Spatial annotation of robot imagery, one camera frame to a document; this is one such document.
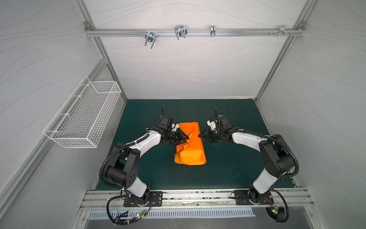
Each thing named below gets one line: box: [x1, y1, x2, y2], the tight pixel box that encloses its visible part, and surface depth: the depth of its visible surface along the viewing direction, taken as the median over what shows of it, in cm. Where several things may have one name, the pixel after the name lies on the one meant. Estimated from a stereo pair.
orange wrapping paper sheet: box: [173, 121, 207, 166], surface depth 86 cm
